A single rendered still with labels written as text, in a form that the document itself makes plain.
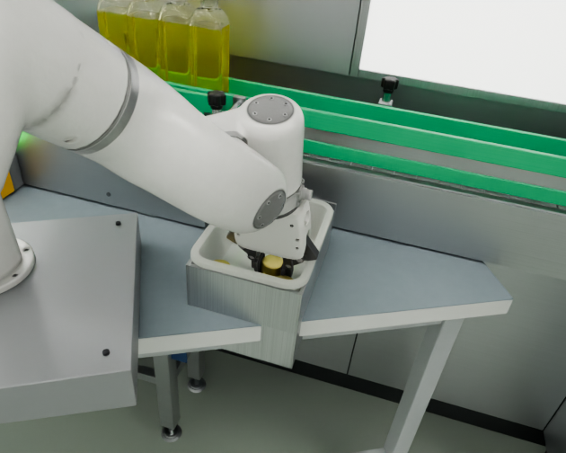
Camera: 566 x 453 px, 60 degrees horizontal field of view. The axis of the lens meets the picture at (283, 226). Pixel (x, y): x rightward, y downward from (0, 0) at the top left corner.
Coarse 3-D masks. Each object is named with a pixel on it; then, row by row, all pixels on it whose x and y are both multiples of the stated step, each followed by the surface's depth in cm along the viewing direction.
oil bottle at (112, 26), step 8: (104, 0) 84; (112, 0) 84; (120, 0) 84; (128, 0) 85; (96, 8) 85; (104, 8) 84; (112, 8) 84; (120, 8) 84; (104, 16) 85; (112, 16) 85; (120, 16) 84; (104, 24) 86; (112, 24) 86; (120, 24) 85; (104, 32) 87; (112, 32) 87; (120, 32) 86; (112, 40) 87; (120, 40) 87; (120, 48) 88; (128, 48) 88
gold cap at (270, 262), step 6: (264, 258) 74; (270, 258) 74; (276, 258) 74; (264, 264) 73; (270, 264) 73; (276, 264) 73; (264, 270) 73; (270, 270) 72; (276, 270) 72; (276, 276) 73
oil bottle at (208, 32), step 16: (192, 16) 81; (208, 16) 81; (224, 16) 82; (192, 32) 82; (208, 32) 82; (224, 32) 83; (192, 48) 84; (208, 48) 83; (224, 48) 85; (192, 64) 86; (208, 64) 85; (224, 64) 87; (192, 80) 87; (208, 80) 86; (224, 80) 88
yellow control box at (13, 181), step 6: (12, 162) 91; (12, 168) 91; (18, 168) 93; (12, 174) 92; (18, 174) 93; (6, 180) 90; (12, 180) 92; (18, 180) 93; (6, 186) 91; (12, 186) 92; (18, 186) 94; (6, 192) 91
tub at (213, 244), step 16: (320, 208) 83; (320, 224) 84; (208, 240) 73; (224, 240) 80; (320, 240) 74; (192, 256) 69; (208, 256) 74; (224, 256) 80; (240, 256) 81; (224, 272) 68; (240, 272) 67; (256, 272) 67; (304, 272) 68; (288, 288) 66
